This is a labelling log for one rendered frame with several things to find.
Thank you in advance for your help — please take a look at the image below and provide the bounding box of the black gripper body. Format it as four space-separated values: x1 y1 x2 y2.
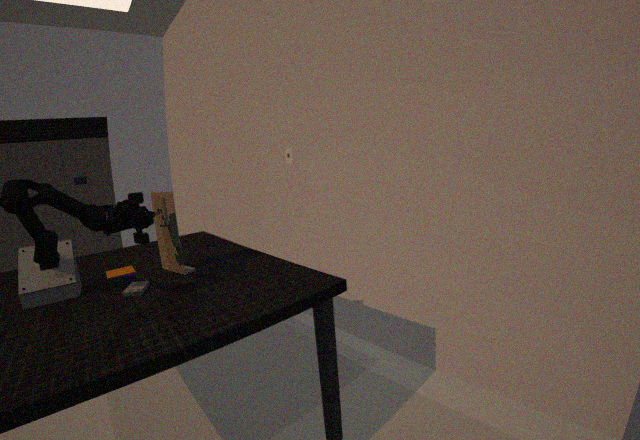
127 192 149 244

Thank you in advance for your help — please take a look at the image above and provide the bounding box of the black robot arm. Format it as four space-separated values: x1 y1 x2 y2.
0 179 154 270

